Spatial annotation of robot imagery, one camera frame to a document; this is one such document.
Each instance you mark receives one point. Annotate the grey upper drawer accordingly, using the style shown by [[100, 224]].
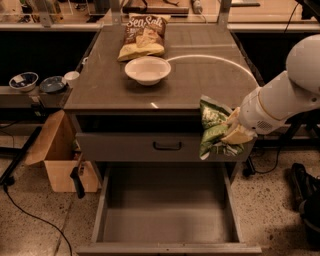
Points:
[[137, 147]]

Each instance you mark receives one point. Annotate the brown sea salt chip bag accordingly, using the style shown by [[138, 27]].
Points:
[[144, 35]]

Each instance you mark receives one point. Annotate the small white cup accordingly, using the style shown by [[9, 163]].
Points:
[[71, 77]]

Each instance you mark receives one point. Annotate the blue and white bowl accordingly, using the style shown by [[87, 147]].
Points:
[[24, 82]]

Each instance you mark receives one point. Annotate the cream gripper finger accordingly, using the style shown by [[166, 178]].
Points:
[[238, 136], [233, 118]]

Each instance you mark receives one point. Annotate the cardboard box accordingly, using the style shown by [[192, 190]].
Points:
[[55, 149]]

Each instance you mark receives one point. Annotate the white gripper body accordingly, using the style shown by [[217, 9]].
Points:
[[254, 112]]

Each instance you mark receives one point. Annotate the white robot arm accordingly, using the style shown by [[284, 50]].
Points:
[[293, 91]]

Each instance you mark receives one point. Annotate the black handled tool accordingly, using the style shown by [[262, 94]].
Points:
[[74, 175]]

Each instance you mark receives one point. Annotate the dark blue bowl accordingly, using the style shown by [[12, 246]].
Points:
[[54, 84]]

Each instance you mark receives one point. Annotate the green jalapeno chip bag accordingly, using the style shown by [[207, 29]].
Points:
[[214, 117]]

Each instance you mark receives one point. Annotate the grey drawer cabinet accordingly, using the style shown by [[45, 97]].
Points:
[[205, 61]]

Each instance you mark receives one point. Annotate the black drawer handle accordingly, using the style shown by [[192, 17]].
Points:
[[165, 147]]

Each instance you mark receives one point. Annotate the black bag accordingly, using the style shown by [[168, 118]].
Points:
[[306, 191]]

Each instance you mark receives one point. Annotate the open grey lower drawer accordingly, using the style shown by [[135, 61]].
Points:
[[173, 209]]

